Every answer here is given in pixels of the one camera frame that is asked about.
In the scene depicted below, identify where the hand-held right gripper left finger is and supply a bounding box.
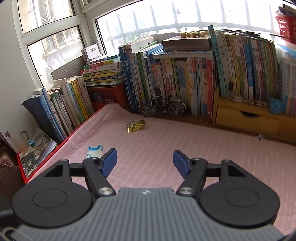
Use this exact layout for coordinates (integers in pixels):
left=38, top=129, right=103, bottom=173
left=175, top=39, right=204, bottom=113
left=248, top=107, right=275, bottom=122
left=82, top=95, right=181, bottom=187
left=43, top=148, right=117, bottom=198

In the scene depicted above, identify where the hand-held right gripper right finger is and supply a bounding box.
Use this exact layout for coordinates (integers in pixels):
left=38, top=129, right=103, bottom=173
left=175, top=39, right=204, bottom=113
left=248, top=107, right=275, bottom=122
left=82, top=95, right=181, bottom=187
left=173, top=149, right=248, bottom=198

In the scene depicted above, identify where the row of white green books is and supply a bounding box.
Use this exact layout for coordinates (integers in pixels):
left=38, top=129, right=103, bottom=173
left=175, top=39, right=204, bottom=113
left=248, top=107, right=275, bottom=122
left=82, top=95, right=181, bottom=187
left=21, top=75, right=95, bottom=144

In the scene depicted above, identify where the row of blue yellow books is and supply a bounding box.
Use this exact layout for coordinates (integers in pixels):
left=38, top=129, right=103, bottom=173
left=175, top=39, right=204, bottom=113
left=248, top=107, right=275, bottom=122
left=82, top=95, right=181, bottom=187
left=118, top=42, right=216, bottom=124

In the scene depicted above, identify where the stack of flat books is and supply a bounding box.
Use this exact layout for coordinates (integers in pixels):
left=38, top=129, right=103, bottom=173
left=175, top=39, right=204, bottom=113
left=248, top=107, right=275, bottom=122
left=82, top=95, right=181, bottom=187
left=80, top=53, right=125, bottom=87

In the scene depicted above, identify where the row of thin colourful books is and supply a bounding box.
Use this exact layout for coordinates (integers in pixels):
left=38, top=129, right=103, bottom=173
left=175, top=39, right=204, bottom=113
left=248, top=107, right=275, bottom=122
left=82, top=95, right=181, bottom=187
left=208, top=25, right=296, bottom=116

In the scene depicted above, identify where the blue white paper bag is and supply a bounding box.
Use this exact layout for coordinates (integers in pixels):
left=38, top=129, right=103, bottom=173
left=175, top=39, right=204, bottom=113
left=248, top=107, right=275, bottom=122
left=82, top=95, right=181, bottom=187
left=85, top=144, right=103, bottom=160

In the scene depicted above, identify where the pink striped sheet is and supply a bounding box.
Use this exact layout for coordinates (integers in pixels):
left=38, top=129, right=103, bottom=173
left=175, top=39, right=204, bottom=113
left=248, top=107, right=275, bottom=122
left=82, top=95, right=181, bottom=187
left=25, top=103, right=296, bottom=234

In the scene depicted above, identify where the gold silver crumpled wrapper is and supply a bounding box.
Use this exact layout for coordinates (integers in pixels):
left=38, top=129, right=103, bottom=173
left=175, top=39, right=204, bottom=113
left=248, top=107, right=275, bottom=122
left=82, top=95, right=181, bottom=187
left=125, top=119, right=146, bottom=133

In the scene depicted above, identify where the miniature black bicycle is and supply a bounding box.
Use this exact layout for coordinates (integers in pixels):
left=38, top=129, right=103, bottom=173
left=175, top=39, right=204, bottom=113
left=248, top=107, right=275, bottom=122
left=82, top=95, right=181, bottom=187
left=141, top=89, right=186, bottom=118

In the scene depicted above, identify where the red plastic basket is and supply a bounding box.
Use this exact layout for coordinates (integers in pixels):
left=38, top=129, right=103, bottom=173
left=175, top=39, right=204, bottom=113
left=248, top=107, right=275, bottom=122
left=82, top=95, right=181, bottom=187
left=87, top=82, right=130, bottom=112

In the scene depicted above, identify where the illustrated magazine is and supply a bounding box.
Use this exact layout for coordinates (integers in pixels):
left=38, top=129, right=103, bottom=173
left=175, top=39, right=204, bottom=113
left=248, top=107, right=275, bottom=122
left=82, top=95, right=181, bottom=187
left=18, top=126, right=58, bottom=179

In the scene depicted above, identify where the wooden drawer organizer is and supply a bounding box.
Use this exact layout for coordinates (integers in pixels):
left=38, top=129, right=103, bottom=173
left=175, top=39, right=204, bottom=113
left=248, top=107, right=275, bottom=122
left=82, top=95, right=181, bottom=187
left=211, top=87, right=296, bottom=145

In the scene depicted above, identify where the clear glass mug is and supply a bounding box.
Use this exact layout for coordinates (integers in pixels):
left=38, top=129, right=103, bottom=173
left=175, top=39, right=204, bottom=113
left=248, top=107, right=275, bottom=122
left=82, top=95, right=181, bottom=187
left=11, top=131, right=29, bottom=153

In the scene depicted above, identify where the brown ribbed suitcase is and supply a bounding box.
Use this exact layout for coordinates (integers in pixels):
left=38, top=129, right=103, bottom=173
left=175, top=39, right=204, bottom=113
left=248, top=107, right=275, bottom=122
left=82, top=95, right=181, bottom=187
left=0, top=139, right=26, bottom=204

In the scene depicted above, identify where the blue yarn ball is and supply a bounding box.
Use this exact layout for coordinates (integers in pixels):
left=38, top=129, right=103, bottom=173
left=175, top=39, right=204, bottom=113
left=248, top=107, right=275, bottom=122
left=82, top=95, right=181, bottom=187
left=269, top=97, right=284, bottom=114

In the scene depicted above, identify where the white card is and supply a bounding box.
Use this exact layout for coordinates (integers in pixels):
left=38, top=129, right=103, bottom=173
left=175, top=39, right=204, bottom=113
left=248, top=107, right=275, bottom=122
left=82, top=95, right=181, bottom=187
left=84, top=44, right=104, bottom=59

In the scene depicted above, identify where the thick grey book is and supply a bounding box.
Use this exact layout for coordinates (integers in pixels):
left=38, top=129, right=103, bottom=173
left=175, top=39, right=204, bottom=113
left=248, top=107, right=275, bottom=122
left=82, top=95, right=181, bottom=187
left=161, top=36, right=213, bottom=52

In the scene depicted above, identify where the wooden bead string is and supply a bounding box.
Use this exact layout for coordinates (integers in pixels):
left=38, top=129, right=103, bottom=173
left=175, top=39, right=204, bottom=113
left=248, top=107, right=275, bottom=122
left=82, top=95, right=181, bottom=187
left=180, top=30, right=206, bottom=39

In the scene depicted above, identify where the white window frame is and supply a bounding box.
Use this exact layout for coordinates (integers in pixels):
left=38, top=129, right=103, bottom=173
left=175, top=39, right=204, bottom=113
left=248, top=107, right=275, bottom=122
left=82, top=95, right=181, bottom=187
left=13, top=0, right=296, bottom=91

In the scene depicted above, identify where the red wire basket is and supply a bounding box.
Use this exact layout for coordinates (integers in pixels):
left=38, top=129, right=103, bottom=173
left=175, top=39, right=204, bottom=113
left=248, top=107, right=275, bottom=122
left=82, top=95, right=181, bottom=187
left=275, top=10, right=296, bottom=44

